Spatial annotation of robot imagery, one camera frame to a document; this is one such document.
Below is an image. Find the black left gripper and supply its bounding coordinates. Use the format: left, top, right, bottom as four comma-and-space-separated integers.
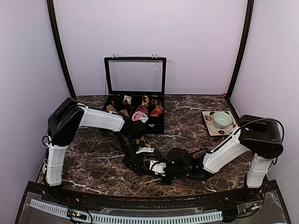
116, 132, 143, 176

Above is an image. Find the brown argyle sock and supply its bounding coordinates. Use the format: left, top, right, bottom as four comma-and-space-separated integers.
135, 135, 152, 164

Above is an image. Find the maroon purple orange striped sock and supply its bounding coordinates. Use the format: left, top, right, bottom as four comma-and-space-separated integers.
150, 105, 164, 117

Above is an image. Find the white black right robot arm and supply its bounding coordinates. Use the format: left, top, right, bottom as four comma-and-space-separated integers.
162, 115, 285, 203

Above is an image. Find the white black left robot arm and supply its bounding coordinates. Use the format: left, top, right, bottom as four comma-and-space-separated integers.
44, 98, 144, 203

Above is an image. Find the pink white rolled sock right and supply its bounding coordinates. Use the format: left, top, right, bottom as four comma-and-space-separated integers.
132, 111, 149, 123

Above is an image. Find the brown tan rolled sock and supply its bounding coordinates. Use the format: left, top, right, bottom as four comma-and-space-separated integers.
120, 110, 129, 117

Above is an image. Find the maroon teal rolled sock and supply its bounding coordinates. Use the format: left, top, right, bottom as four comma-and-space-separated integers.
136, 105, 149, 115

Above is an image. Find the square floral ceramic plate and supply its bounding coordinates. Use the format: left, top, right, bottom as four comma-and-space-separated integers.
202, 110, 238, 137

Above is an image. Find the cream brown rolled sock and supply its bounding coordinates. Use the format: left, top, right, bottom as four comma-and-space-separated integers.
123, 95, 132, 105

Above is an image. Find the leopard pattern rolled sock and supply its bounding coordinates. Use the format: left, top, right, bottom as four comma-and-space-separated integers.
149, 99, 162, 107

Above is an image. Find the pale green ceramic bowl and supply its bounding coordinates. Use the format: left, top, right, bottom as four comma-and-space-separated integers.
213, 112, 233, 129

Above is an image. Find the black sock organizer box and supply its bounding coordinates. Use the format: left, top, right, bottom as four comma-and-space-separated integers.
103, 56, 167, 134

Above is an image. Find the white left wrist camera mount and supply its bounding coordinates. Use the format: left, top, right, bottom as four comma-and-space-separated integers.
136, 147, 155, 154

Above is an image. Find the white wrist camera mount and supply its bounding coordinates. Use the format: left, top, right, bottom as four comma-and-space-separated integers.
136, 147, 155, 154
149, 161, 167, 176

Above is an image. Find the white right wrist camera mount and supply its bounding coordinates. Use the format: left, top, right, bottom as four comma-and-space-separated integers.
149, 161, 167, 176

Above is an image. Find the black front table rail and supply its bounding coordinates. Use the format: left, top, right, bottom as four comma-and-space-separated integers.
22, 180, 280, 210

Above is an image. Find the white slotted cable duct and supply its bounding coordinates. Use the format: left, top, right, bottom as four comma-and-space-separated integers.
29, 199, 223, 224

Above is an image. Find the black left frame post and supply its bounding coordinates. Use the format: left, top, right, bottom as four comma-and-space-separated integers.
46, 0, 77, 98

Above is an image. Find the black frame post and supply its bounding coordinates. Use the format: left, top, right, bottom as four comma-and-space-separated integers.
46, 0, 77, 98
226, 0, 255, 101

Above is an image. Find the black right frame post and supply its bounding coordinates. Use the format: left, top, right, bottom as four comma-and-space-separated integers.
226, 0, 255, 101

